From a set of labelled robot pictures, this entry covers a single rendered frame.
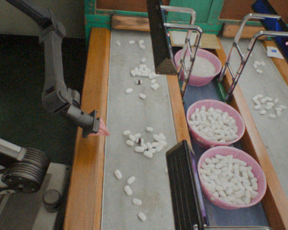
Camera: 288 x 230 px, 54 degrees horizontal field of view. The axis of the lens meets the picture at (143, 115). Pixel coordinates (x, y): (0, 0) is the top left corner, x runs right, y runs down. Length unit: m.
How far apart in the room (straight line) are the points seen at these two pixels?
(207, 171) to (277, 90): 0.72
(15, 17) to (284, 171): 2.51
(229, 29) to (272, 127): 0.71
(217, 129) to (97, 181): 0.59
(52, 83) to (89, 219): 0.47
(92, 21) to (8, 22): 1.34
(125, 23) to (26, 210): 1.12
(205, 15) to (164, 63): 0.90
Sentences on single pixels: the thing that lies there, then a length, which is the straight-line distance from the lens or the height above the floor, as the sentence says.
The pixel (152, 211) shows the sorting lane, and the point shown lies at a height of 0.74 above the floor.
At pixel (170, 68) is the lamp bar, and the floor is 1.07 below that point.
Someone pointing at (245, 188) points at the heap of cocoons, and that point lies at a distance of 1.20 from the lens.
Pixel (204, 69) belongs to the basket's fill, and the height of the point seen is 0.74.
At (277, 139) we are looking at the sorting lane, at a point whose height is 0.74.
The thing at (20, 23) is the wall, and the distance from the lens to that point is 2.99.
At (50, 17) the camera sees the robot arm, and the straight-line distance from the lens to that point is 1.30.
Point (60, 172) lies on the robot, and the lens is 1.43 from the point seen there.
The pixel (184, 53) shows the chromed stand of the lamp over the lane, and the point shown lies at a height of 0.89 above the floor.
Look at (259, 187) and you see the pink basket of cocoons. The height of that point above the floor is 0.74.
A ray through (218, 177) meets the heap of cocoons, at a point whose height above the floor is 0.73.
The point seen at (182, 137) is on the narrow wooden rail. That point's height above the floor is 0.76.
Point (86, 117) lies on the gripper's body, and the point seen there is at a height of 0.91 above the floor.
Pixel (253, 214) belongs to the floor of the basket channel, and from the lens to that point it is 1.23.
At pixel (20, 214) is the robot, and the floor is 0.47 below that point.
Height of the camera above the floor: 1.68
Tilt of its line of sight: 46 degrees down
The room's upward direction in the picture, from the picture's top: 9 degrees clockwise
